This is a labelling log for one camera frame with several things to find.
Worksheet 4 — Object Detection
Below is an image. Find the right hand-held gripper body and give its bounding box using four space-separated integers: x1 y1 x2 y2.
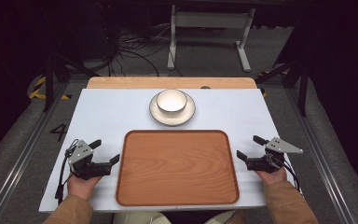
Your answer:
245 136 304 175

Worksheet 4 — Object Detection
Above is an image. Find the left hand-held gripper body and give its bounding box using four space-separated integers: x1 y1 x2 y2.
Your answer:
67 139 112 181

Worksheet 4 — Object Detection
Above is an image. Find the white plate with dark rim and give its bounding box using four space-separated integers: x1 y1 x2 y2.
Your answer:
148 91 197 127

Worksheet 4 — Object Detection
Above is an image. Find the wooden tray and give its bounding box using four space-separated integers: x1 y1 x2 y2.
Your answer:
115 129 241 207

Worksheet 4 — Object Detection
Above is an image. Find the white bowl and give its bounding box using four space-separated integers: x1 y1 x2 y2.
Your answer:
155 89 188 119

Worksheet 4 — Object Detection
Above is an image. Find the person's right hand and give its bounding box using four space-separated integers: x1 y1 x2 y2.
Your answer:
255 166 289 187

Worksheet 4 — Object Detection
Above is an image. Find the person's left hand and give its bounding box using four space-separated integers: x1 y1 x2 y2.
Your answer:
66 173 103 202

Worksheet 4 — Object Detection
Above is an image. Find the person's left leg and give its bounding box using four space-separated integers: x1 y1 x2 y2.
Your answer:
112 211 172 224

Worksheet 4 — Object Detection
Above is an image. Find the person's leg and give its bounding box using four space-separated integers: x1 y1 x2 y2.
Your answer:
112 211 172 224
203 209 241 224

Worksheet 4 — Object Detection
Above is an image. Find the yellow and black floor tape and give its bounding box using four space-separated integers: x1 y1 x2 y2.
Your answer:
257 68 291 99
27 76 73 102

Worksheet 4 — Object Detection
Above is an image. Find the person's right leg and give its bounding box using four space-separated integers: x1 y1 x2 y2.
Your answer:
203 209 241 224

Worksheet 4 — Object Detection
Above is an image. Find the black tripod stand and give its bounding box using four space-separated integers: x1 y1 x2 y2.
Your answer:
254 57 312 119
40 52 102 114

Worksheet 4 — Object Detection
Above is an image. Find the white metal stand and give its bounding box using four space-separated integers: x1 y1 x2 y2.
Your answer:
166 4 256 74

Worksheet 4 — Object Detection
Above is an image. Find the right hand-held gripper black cable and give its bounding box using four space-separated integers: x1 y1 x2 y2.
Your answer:
268 152 302 192

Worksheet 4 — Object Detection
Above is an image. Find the hand-held gripper black cable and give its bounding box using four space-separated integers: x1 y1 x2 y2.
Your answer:
268 152 302 192
54 138 80 205

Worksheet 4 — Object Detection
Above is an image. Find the left hand-held gripper black cable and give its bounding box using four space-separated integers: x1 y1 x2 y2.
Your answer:
54 138 80 205

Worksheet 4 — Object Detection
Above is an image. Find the metal floor rail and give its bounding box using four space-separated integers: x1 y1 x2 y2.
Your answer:
282 87 358 224
0 81 72 224

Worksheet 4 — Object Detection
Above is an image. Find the tangle of black floor cables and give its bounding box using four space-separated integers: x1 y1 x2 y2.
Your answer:
104 21 185 77

